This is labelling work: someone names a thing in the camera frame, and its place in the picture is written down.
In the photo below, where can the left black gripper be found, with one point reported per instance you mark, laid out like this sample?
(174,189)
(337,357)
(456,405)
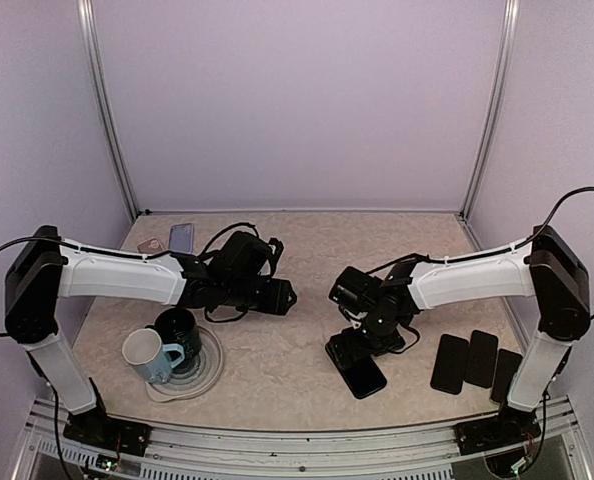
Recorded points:
(278,302)

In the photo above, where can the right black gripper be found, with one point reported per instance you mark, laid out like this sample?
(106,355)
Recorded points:
(357,350)

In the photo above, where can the white-edged black smartphone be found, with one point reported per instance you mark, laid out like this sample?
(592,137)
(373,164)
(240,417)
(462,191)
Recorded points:
(364,378)

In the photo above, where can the lavender phone case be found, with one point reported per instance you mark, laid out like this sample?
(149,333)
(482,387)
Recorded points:
(181,238)

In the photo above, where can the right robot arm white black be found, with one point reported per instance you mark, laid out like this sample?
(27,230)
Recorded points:
(541,266)

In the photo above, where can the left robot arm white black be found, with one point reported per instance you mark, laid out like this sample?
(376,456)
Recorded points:
(50,267)

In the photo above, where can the dark green mug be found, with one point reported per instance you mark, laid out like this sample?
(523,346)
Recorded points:
(178,325)

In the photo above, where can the light blue mug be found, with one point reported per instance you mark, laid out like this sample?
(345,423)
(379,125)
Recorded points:
(151,358)

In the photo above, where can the grey collapsible silicone bowl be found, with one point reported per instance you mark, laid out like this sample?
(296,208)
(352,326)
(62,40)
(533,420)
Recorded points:
(193,378)

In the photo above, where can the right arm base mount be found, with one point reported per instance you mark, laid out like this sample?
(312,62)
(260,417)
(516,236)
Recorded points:
(508,426)

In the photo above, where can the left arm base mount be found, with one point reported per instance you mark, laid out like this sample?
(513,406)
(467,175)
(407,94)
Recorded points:
(95,428)

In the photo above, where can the left aluminium frame post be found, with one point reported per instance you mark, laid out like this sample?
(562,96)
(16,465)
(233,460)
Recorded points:
(95,64)

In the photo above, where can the aluminium frame post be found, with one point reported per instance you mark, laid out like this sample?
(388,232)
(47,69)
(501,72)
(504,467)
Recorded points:
(95,64)
(494,108)

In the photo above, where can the right aluminium frame post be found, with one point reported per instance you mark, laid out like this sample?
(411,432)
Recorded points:
(494,108)

